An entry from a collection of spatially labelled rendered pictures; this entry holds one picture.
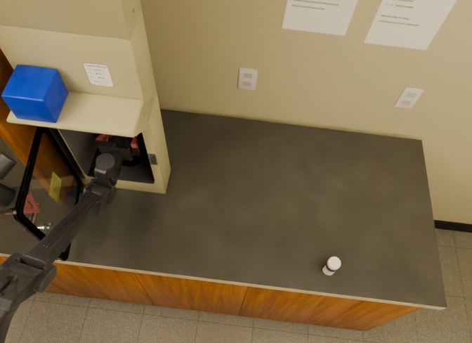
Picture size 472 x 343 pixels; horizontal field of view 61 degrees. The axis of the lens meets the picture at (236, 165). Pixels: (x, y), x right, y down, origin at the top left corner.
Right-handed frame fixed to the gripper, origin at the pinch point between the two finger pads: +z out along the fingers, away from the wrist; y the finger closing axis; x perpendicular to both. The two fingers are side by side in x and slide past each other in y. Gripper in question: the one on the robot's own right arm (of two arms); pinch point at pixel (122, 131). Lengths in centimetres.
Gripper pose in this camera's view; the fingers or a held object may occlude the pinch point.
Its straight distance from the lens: 144.7
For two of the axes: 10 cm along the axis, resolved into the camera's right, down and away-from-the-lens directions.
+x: -0.5, 4.8, 8.7
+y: -9.9, -1.2, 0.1
